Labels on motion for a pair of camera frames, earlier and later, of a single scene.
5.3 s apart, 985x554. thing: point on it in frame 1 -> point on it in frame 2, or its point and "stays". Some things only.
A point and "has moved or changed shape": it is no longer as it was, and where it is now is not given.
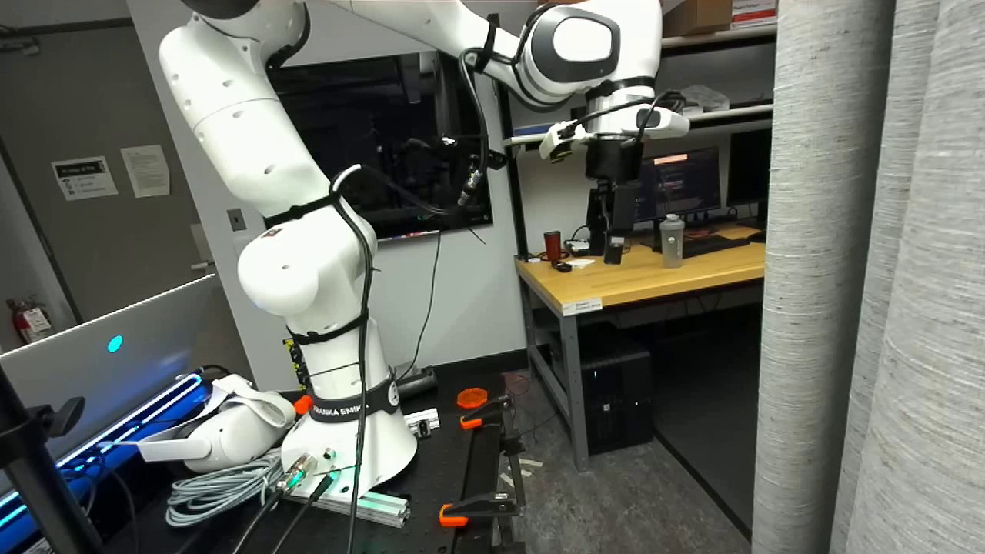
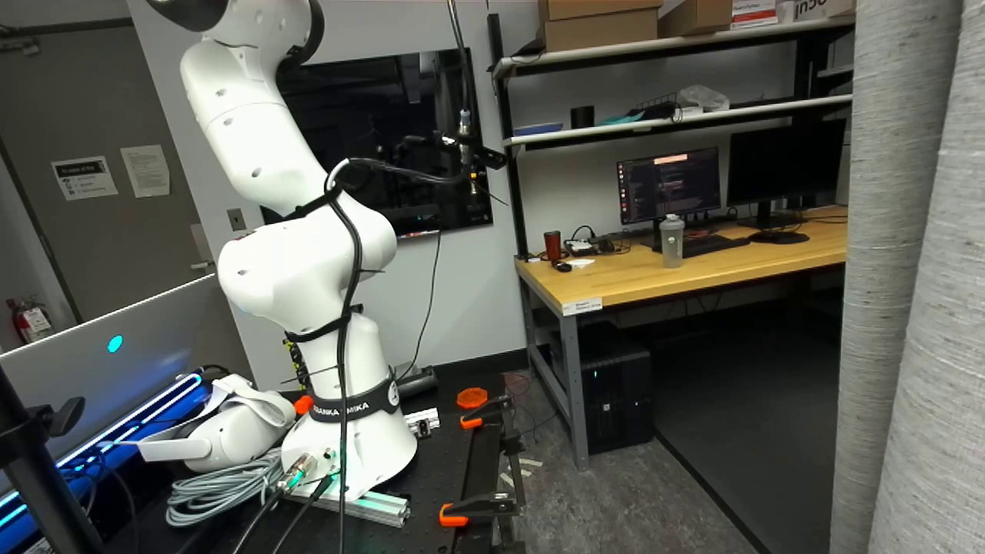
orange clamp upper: x=472 y=399 stays
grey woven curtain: x=873 y=344 has moved or changed shape
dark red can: x=554 y=245 stays
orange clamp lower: x=450 y=520 stays
